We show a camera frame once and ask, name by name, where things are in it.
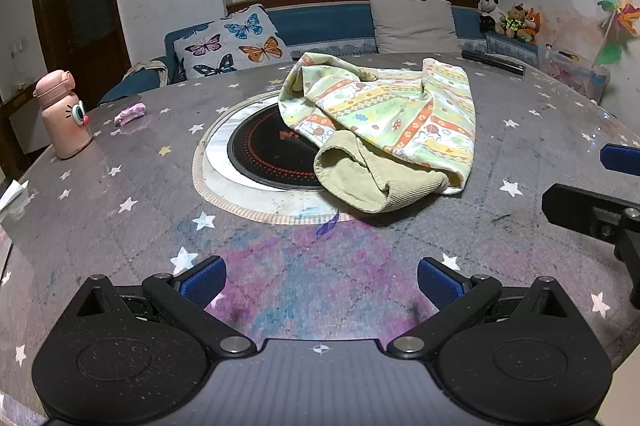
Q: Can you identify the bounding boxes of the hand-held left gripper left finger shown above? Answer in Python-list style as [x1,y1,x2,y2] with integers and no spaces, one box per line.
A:
[75,256,256,359]

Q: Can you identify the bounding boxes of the panda plush toy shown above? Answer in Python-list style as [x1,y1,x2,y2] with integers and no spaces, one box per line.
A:
[478,0,502,34]

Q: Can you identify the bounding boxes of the white paper sheet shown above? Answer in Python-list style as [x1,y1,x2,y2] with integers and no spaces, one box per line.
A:
[0,178,28,212]

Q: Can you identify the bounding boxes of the blue corner sofa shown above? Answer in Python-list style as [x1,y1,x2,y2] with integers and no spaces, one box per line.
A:
[97,0,551,107]

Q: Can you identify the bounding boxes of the colourful pinwheel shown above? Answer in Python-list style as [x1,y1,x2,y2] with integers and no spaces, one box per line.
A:
[592,0,640,69]

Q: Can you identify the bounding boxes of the white round cooktop ring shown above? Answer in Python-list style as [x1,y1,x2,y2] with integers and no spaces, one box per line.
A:
[192,93,371,227]

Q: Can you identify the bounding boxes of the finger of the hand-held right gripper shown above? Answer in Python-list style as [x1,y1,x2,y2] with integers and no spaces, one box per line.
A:
[542,183,640,302]
[600,143,640,172]

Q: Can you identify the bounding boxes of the plain grey pillow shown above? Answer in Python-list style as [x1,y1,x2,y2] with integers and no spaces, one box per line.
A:
[369,0,462,54]

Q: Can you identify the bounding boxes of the black remote control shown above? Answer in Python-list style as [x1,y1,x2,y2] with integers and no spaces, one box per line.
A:
[461,49,526,76]

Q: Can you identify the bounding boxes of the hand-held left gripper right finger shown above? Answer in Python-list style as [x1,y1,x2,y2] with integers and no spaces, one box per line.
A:
[387,256,571,358]

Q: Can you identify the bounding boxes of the orange fox plush toy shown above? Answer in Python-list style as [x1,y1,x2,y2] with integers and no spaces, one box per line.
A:
[522,8,543,45]

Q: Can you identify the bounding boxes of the pink cartoon water bottle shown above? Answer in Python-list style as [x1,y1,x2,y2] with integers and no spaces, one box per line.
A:
[33,69,93,160]

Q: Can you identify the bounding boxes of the pink clay lump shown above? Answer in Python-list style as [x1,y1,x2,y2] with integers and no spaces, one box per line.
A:
[114,103,147,127]

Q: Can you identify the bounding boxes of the butterfly print pillow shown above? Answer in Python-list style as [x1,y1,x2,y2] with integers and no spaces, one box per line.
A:
[172,4,292,81]

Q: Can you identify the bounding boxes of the clear plastic storage box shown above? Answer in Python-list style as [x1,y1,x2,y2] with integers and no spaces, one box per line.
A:
[537,44,612,103]

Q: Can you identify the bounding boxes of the cartoon print green pants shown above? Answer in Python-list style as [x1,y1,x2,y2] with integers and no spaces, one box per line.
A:
[278,52,476,214]

